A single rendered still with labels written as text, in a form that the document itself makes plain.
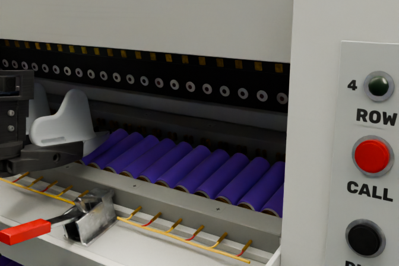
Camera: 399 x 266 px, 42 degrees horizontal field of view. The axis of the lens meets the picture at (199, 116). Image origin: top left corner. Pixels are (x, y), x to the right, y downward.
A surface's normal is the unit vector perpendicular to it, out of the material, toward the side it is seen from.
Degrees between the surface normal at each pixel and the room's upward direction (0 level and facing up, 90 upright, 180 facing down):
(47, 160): 90
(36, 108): 86
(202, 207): 15
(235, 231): 105
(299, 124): 90
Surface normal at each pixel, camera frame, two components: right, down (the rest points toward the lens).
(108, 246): -0.14, -0.90
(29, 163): 0.56, 0.16
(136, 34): -0.56, 0.42
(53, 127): 0.77, 0.15
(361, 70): -0.57, 0.17
